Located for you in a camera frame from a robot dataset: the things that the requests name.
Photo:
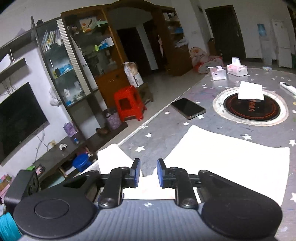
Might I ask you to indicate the pink floral fan cover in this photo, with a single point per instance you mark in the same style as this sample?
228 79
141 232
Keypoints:
201 61

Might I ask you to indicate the round induction cooktop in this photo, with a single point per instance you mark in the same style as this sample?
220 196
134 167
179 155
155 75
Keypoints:
271 111

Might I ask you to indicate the purple waste bin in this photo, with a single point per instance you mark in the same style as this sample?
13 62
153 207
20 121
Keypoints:
113 120

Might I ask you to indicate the black speaker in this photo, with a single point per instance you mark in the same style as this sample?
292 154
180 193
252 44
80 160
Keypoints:
25 184

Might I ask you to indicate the dark TV console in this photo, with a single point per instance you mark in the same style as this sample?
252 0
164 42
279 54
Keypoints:
66 149

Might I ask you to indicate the red plastic stool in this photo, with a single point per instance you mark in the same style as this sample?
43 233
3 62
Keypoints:
129 104

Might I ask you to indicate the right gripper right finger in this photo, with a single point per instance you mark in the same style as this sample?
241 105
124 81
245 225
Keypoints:
179 180

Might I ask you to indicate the water dispenser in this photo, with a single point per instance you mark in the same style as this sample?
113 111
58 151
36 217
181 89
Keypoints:
265 45

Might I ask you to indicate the pink tissue box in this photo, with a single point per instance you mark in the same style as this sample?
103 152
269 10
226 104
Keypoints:
236 68

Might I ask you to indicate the white refrigerator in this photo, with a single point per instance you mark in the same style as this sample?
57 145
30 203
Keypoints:
282 41

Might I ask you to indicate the glass display cabinet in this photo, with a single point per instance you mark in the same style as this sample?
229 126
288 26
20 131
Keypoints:
69 82

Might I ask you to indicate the black television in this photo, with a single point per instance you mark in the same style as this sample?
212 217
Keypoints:
21 117

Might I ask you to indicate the white remote control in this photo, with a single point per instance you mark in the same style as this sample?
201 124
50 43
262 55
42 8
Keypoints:
288 88

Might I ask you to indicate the white paper bag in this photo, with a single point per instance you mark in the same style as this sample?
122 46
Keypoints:
133 74

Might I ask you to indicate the cream white garment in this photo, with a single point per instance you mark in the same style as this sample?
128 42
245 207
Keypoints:
260 168

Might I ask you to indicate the brown wooden cabinet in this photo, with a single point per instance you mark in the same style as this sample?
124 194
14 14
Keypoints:
109 35

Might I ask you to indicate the white folded cloth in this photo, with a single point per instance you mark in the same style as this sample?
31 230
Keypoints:
250 91

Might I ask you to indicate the black smartphone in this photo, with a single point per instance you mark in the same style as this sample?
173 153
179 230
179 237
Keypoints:
187 108

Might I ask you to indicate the blue plastic stool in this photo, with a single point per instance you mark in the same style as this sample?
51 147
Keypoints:
81 162

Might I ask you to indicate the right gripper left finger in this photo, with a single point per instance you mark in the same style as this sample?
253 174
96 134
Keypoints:
114 183

